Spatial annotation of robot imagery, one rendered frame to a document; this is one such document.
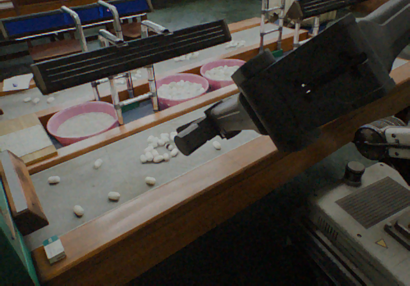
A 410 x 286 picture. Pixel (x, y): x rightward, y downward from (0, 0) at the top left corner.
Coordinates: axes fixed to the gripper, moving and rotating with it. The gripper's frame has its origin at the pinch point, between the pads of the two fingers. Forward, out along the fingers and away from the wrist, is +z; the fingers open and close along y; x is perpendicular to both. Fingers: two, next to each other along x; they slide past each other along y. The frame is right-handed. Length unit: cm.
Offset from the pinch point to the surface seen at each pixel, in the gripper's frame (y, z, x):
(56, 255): 41.8, -2.5, 12.8
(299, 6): -67, -2, -30
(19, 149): 40, 36, -19
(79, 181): 29.0, 20.7, -1.1
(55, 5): -37, 229, -174
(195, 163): -3.5, 8.1, 8.8
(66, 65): 22.9, -1.0, -29.5
